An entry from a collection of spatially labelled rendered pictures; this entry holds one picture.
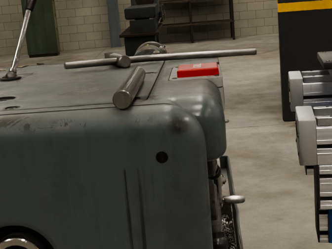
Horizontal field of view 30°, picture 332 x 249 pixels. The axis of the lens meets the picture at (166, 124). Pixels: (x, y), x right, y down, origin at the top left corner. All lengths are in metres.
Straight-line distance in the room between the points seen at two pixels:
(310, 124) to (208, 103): 0.49
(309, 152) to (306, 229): 2.38
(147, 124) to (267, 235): 2.85
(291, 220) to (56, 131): 3.07
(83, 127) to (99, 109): 0.03
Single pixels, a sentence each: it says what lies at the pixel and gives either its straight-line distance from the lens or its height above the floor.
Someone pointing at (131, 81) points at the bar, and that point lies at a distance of 0.76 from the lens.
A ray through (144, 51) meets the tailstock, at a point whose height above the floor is 1.13.
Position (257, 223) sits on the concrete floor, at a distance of 3.68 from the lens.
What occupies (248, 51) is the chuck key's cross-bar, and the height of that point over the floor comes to 1.26.
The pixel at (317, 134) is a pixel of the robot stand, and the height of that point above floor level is 1.09.
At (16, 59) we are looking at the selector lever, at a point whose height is 1.29.
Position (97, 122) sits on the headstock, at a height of 1.24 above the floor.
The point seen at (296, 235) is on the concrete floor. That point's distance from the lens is 3.51.
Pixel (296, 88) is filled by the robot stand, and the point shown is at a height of 1.09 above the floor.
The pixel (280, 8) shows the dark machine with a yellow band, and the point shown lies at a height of 1.08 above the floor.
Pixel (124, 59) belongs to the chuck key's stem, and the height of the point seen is 1.27.
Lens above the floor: 1.39
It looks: 13 degrees down
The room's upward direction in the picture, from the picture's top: 5 degrees counter-clockwise
